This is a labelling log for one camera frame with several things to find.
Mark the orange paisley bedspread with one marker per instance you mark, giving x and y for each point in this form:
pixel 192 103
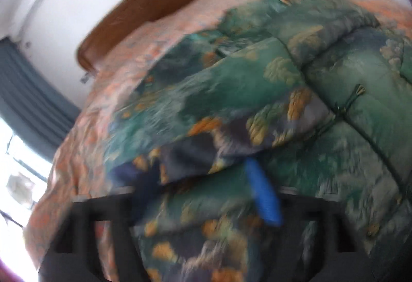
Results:
pixel 78 172

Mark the brown wooden headboard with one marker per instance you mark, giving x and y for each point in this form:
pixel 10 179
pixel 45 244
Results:
pixel 119 23

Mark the green patterned padded jacket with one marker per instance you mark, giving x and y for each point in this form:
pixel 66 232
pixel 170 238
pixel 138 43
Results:
pixel 318 92

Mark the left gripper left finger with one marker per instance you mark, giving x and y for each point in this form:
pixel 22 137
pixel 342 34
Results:
pixel 73 253

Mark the blue-grey curtain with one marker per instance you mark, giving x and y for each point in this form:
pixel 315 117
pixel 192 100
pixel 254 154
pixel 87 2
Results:
pixel 34 110

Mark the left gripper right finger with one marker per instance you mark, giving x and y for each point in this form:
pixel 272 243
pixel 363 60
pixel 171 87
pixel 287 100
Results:
pixel 337 255

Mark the wall socket by headboard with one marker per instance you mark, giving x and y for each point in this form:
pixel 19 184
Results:
pixel 86 77

